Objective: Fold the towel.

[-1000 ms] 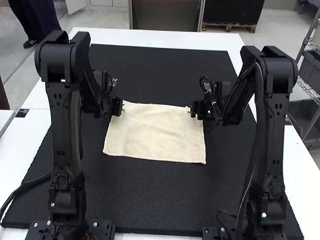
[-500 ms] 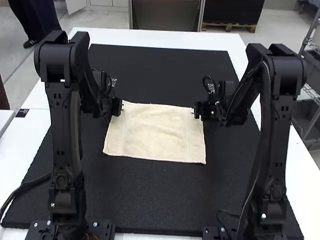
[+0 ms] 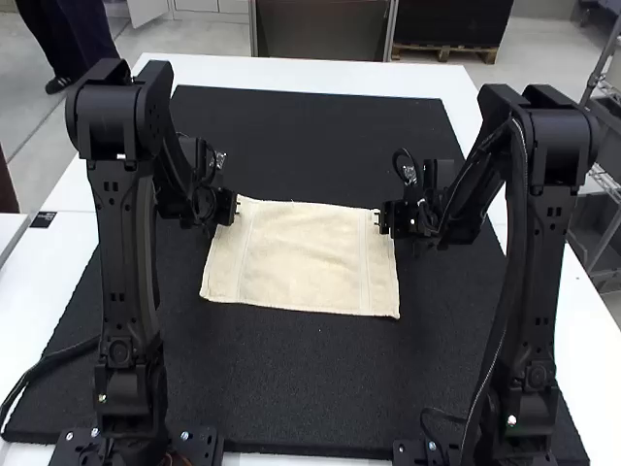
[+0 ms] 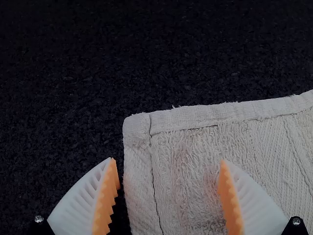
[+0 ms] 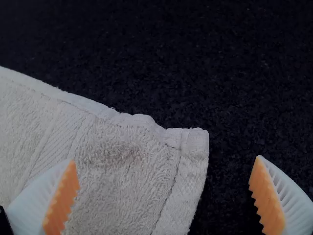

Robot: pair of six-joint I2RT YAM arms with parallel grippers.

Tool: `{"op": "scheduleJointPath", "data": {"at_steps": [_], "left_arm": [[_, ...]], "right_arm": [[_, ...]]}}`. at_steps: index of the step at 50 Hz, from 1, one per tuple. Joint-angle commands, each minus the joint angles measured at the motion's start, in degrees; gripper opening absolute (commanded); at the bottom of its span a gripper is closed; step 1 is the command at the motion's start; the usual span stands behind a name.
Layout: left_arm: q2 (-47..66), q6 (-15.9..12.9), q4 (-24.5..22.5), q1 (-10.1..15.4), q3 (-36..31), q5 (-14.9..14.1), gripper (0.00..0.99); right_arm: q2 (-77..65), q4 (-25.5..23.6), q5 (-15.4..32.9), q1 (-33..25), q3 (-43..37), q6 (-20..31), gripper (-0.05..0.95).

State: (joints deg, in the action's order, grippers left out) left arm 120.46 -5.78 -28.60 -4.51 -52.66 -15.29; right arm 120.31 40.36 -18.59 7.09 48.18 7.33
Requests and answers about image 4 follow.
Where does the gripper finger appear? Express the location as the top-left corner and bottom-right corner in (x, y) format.
(31, 157), (122, 235)
(217, 160), (310, 235)

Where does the pale towel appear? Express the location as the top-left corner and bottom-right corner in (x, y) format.
(122, 89), (313, 235)

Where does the black mat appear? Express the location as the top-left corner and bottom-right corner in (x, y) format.
(0, 0), (313, 235)

